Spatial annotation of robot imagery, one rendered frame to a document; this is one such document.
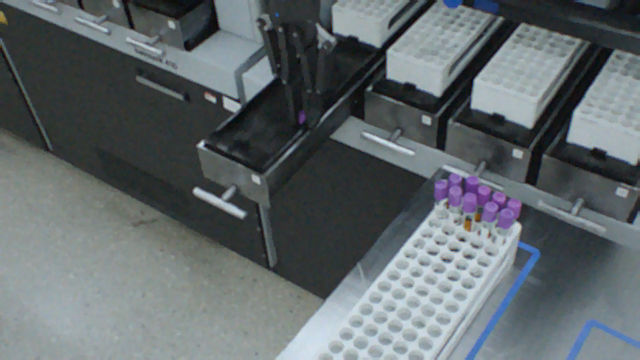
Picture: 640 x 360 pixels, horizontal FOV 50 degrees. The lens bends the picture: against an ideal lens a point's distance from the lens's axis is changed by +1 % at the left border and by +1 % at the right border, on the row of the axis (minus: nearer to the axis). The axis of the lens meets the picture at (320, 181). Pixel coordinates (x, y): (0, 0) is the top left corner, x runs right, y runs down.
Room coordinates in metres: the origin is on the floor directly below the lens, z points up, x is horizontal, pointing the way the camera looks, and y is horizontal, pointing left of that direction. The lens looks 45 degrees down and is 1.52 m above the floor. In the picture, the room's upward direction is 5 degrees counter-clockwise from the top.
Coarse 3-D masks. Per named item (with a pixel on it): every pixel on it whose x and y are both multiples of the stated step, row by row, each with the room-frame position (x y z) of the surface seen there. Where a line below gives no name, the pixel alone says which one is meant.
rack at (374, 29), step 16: (352, 0) 1.08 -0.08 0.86; (368, 0) 1.09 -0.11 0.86; (384, 0) 1.07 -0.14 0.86; (400, 0) 1.07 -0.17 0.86; (416, 0) 1.16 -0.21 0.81; (336, 16) 1.06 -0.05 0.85; (352, 16) 1.04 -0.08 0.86; (368, 16) 1.03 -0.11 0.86; (384, 16) 1.02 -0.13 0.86; (400, 16) 1.11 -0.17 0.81; (352, 32) 1.04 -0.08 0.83; (368, 32) 1.02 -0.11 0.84; (384, 32) 1.02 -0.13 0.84
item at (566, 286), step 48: (432, 192) 0.65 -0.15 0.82; (384, 240) 0.57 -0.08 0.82; (528, 240) 0.55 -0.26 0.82; (576, 240) 0.54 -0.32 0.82; (336, 288) 0.50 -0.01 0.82; (528, 288) 0.48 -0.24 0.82; (576, 288) 0.47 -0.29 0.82; (624, 288) 0.47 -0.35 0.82; (480, 336) 0.42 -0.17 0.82; (528, 336) 0.41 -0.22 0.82; (576, 336) 0.41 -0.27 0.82; (624, 336) 0.40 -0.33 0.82
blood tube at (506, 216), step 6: (504, 210) 0.50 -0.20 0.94; (510, 210) 0.50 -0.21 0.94; (504, 216) 0.49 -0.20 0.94; (510, 216) 0.49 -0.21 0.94; (498, 222) 0.50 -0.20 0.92; (504, 222) 0.49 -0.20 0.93; (510, 222) 0.49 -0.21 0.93; (498, 228) 0.50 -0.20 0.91; (504, 228) 0.49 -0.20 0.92; (498, 234) 0.50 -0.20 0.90; (504, 234) 0.49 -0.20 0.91; (498, 240) 0.49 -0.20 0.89; (504, 240) 0.49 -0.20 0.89; (498, 246) 0.49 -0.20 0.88
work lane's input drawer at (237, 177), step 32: (352, 64) 0.98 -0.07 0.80; (384, 64) 0.99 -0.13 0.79; (256, 96) 0.90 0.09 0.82; (352, 96) 0.90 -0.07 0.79; (224, 128) 0.83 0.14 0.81; (256, 128) 0.83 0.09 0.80; (288, 128) 0.83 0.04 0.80; (320, 128) 0.83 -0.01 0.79; (224, 160) 0.76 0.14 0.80; (256, 160) 0.74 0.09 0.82; (288, 160) 0.76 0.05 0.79; (256, 192) 0.73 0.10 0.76
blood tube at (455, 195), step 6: (450, 192) 0.54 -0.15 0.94; (456, 192) 0.54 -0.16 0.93; (450, 198) 0.53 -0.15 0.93; (456, 198) 0.53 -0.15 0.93; (450, 204) 0.53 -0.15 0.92; (456, 204) 0.53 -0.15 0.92; (450, 210) 0.54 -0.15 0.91; (456, 210) 0.53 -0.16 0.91; (450, 216) 0.54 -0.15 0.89; (456, 216) 0.53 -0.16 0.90; (450, 222) 0.53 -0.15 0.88; (456, 222) 0.53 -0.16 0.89; (450, 234) 0.53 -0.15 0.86
